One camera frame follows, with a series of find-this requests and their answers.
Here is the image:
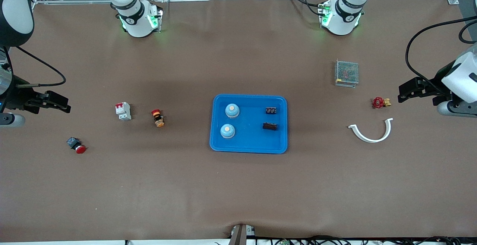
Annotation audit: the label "blue dome call bell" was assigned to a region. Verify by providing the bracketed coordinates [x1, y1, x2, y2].
[220, 124, 236, 139]
[225, 103, 240, 119]

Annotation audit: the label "blue plastic tray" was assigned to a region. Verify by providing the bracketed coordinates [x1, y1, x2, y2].
[209, 94, 288, 154]

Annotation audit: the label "red mushroom push button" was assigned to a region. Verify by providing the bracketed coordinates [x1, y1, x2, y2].
[66, 137, 87, 154]

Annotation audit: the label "white curved plastic clamp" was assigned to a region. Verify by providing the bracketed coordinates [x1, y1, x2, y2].
[348, 117, 394, 143]

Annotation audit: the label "metal mesh power supply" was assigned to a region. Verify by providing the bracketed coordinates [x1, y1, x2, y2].
[334, 60, 359, 88]

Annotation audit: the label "white red circuit breaker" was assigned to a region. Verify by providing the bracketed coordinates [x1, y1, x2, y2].
[115, 102, 132, 121]

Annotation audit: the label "brown table cover mat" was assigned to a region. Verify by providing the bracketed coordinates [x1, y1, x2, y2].
[0, 0, 477, 242]

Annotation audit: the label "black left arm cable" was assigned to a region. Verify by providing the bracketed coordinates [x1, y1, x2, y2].
[405, 16, 477, 89]

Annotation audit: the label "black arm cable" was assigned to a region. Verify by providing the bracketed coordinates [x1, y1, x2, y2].
[15, 45, 67, 88]
[405, 16, 477, 89]

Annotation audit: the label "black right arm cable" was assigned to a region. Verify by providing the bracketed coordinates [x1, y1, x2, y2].
[15, 45, 67, 88]

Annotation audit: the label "red handle brass valve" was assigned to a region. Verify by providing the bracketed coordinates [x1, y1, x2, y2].
[372, 97, 392, 109]

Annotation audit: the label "black table edge cables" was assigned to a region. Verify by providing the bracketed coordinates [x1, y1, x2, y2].
[257, 236, 477, 245]

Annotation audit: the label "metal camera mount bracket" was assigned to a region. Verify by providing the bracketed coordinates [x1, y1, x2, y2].
[229, 224, 256, 245]

